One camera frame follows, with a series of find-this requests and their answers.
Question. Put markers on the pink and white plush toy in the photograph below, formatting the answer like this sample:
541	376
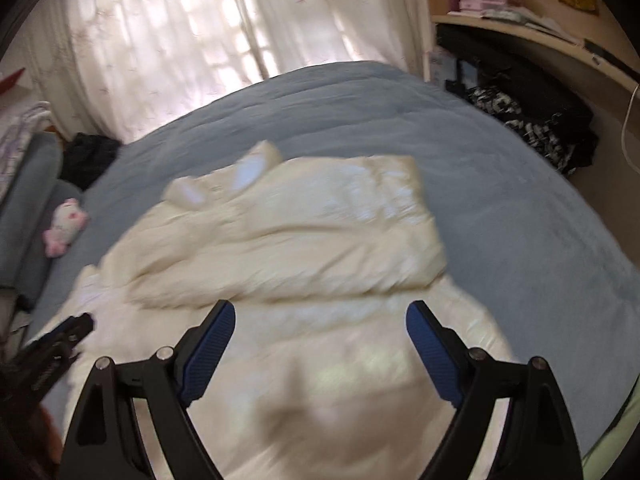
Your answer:
64	225

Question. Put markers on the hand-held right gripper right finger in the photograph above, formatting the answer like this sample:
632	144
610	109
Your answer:
430	345

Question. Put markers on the wooden shelf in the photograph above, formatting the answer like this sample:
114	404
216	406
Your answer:
550	45

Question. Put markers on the purple patterned white cloth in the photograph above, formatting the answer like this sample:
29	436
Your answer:
17	135

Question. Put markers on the blue-grey bed blanket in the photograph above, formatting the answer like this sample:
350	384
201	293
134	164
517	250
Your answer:
500	210

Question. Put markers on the papers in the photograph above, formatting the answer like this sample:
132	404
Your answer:
540	22

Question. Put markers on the black and white patterned cloth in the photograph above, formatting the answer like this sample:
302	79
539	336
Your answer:
530	127

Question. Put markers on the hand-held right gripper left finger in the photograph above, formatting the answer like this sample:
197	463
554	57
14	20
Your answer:
212	345

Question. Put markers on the white printed box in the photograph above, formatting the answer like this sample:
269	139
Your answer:
440	66

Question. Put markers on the grey-blue cushion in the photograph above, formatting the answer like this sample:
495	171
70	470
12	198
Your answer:
27	210

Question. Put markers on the white floral curtain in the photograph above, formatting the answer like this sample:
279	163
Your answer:
200	35

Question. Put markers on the red flat object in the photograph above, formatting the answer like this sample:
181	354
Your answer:
10	81

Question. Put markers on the cream puffer jacket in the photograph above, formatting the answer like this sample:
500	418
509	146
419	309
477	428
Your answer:
300	240

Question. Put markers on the black white patterned clothes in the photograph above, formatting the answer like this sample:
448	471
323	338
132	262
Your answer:
525	75

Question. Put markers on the black bar-shaped device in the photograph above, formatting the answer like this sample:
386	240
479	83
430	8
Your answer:
607	57

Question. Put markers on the person's left forearm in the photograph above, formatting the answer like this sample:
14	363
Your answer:
47	435

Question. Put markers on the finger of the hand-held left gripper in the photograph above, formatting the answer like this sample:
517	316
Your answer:
70	330

